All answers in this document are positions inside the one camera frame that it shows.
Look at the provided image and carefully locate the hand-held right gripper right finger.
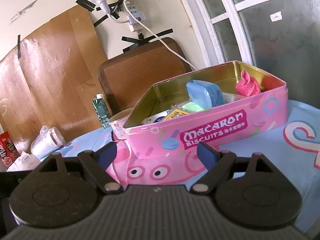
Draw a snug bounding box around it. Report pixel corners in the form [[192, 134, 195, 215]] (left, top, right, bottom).
[[191, 142, 278, 194]]

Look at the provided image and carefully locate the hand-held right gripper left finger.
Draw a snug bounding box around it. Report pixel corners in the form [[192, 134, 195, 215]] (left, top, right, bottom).
[[37, 142, 123, 194]]

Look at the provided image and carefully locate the pink biscuit tin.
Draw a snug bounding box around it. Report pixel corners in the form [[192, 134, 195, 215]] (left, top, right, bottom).
[[122, 60, 288, 160]]

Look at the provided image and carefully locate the light green cloth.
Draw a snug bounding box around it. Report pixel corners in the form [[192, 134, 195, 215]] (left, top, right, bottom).
[[181, 101, 204, 113]]

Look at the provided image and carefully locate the yellow card pack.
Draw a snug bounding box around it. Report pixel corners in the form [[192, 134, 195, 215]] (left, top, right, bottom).
[[165, 109, 190, 122]]

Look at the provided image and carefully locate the blue translucent glasses case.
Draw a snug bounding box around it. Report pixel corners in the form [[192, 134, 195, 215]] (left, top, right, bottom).
[[185, 79, 223, 110]]

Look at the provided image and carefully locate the small white blue tissue pack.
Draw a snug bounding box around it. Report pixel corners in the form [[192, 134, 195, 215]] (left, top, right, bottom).
[[142, 111, 173, 125]]

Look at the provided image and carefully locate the clear packet with white cord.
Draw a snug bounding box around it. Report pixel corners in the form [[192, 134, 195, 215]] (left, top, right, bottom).
[[221, 92, 247, 104]]

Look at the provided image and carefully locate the pink fluffy cloth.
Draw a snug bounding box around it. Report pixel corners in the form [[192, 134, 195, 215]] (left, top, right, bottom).
[[235, 70, 262, 97]]

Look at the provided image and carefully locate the large white tissue pack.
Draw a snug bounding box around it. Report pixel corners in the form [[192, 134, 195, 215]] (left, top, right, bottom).
[[6, 151, 42, 172]]

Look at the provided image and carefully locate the red white tin can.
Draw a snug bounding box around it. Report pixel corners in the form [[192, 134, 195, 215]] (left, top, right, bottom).
[[108, 107, 135, 140]]

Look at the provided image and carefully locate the red snack box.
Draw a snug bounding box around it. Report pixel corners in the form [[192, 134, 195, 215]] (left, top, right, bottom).
[[0, 131, 19, 169]]

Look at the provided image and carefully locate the dark green drink carton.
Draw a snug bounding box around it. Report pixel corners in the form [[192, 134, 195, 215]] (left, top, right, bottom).
[[92, 94, 112, 129]]

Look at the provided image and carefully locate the plastic bag of paper cups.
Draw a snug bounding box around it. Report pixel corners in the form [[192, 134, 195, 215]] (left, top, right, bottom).
[[30, 125, 67, 158]]

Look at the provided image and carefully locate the blue printed blanket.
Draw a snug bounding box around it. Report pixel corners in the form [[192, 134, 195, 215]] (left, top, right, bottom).
[[37, 99, 320, 240]]

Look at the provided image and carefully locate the brown woven chair seat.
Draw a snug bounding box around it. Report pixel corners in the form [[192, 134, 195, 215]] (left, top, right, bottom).
[[98, 37, 193, 117]]

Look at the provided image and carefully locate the wood pattern sheet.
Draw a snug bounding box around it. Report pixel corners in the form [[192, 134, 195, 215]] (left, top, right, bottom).
[[0, 5, 108, 140]]

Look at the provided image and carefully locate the short black tape strip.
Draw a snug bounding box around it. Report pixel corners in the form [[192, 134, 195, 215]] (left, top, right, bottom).
[[122, 40, 140, 53]]

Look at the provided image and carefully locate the long black tape strip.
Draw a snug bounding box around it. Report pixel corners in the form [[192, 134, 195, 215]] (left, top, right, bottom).
[[121, 29, 174, 43]]

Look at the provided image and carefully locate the white plug adapter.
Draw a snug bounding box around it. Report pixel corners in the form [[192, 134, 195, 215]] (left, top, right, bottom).
[[127, 11, 146, 32]]

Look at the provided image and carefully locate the white power strip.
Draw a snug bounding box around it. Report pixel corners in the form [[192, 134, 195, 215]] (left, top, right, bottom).
[[124, 0, 137, 15]]

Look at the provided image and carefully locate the white cable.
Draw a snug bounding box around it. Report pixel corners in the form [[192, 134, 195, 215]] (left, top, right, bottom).
[[123, 0, 199, 70]]

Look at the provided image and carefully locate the white window frame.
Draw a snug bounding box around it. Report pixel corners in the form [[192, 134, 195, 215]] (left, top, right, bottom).
[[172, 0, 320, 68]]

